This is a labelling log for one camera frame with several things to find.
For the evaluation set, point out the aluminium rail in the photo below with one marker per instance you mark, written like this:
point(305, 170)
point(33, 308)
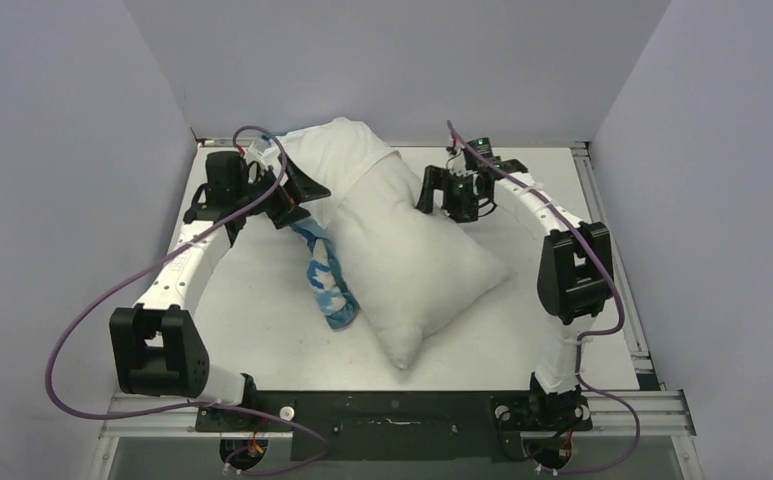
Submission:
point(633, 331)
point(661, 413)

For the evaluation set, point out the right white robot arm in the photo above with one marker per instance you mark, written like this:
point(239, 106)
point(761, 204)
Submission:
point(575, 272)

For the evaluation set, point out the white knob on plate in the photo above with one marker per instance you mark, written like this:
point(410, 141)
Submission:
point(287, 413)

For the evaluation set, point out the aluminium right side rail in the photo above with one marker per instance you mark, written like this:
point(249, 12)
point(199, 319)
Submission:
point(633, 331)

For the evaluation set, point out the aluminium front rail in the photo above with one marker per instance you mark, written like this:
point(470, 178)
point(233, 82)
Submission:
point(661, 413)

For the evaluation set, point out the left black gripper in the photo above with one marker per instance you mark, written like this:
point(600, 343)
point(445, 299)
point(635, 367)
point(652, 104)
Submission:
point(298, 189)

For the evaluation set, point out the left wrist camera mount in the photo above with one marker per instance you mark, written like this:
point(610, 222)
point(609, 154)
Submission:
point(264, 152)

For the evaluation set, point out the white pillowcase with blue trim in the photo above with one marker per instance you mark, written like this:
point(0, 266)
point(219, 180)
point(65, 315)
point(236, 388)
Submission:
point(325, 276)

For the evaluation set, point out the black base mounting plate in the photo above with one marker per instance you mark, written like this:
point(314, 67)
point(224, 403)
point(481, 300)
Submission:
point(407, 426)

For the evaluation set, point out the white pillow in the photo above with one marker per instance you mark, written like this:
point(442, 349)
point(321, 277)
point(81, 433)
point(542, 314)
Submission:
point(411, 273)

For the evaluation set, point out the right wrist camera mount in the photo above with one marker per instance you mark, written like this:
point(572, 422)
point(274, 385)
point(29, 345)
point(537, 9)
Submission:
point(455, 161)

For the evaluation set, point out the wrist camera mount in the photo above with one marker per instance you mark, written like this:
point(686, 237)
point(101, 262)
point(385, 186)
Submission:
point(264, 152)
point(455, 161)

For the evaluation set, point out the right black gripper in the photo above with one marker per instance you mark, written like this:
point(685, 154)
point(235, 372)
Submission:
point(439, 179)

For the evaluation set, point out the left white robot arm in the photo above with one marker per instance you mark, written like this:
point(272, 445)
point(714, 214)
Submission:
point(158, 350)

